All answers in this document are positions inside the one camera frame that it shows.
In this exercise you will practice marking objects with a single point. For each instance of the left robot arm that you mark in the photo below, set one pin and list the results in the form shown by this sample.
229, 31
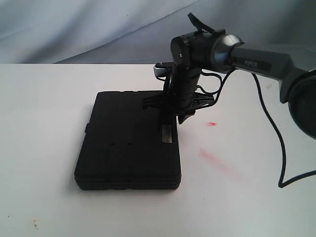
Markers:
293, 66

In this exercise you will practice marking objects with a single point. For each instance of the grey fabric backdrop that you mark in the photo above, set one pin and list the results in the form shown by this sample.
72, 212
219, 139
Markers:
139, 31

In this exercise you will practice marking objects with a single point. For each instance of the black plastic tool case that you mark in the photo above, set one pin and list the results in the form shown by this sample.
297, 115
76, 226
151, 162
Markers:
128, 147

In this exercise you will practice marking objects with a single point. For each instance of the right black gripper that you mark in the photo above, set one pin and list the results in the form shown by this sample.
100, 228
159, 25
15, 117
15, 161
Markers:
179, 96

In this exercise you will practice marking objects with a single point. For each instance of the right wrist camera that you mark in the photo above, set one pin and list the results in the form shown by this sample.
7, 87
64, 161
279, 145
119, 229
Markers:
161, 70

